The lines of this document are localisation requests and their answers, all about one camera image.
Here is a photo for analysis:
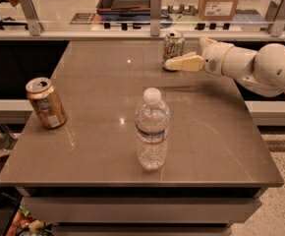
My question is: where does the green white 7up can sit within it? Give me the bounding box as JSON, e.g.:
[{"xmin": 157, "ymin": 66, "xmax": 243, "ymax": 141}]
[{"xmin": 162, "ymin": 30, "xmax": 185, "ymax": 70}]

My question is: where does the brown cardboard box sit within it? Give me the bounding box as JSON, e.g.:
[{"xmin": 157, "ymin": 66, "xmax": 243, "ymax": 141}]
[{"xmin": 198, "ymin": 0, "xmax": 239, "ymax": 21}]

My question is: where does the open grey tray box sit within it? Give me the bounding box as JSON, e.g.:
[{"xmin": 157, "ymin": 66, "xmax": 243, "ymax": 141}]
[{"xmin": 96, "ymin": 0, "xmax": 150, "ymax": 13}]

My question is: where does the left metal glass post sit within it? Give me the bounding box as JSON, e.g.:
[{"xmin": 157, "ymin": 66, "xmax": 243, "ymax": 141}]
[{"xmin": 19, "ymin": 0, "xmax": 43, "ymax": 36}]

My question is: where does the clear plastic water bottle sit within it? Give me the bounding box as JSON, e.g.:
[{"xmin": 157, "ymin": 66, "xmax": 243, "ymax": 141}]
[{"xmin": 135, "ymin": 88, "xmax": 170, "ymax": 171}]

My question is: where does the colourful snack bag bin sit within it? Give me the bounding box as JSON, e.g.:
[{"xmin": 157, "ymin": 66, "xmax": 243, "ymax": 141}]
[{"xmin": 3, "ymin": 206, "xmax": 54, "ymax": 236}]

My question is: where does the grey table drawer front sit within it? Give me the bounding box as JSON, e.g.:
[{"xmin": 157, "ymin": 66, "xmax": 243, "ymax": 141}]
[{"xmin": 22, "ymin": 197, "xmax": 261, "ymax": 224}]

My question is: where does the orange soda can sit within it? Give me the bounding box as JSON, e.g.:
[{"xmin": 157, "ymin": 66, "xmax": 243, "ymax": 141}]
[{"xmin": 26, "ymin": 77, "xmax": 67, "ymax": 129}]

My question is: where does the middle metal glass post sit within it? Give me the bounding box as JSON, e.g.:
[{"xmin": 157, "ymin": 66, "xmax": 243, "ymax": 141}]
[{"xmin": 150, "ymin": 0, "xmax": 162, "ymax": 36}]

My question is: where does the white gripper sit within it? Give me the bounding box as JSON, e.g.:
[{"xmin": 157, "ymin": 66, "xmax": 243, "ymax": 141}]
[{"xmin": 165, "ymin": 37, "xmax": 233, "ymax": 76}]

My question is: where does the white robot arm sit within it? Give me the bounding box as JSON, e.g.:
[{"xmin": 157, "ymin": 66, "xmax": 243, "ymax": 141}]
[{"xmin": 165, "ymin": 37, "xmax": 285, "ymax": 97}]

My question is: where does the right metal glass post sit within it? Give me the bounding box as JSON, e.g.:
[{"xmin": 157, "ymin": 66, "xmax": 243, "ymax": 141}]
[{"xmin": 269, "ymin": 0, "xmax": 285, "ymax": 37}]

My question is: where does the metal glass post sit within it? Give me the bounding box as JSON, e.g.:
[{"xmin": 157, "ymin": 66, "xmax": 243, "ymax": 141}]
[
  {"xmin": 269, "ymin": 0, "xmax": 285, "ymax": 37},
  {"xmin": 150, "ymin": 0, "xmax": 162, "ymax": 36},
  {"xmin": 19, "ymin": 0, "xmax": 43, "ymax": 36}
]

